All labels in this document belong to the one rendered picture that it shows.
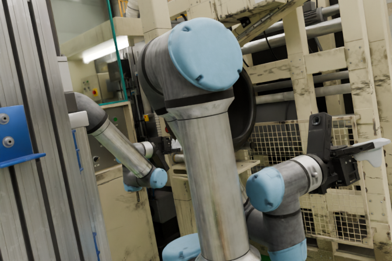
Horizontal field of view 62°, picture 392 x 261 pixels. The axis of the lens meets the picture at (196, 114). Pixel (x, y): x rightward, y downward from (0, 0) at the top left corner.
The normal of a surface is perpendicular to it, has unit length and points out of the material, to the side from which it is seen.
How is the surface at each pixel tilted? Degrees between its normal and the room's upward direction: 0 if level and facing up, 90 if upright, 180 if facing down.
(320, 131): 60
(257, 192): 90
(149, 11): 90
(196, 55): 82
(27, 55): 90
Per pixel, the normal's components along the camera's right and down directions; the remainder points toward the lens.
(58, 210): 0.84, -0.11
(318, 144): -0.81, -0.33
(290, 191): 0.50, 0.01
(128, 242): 0.71, -0.09
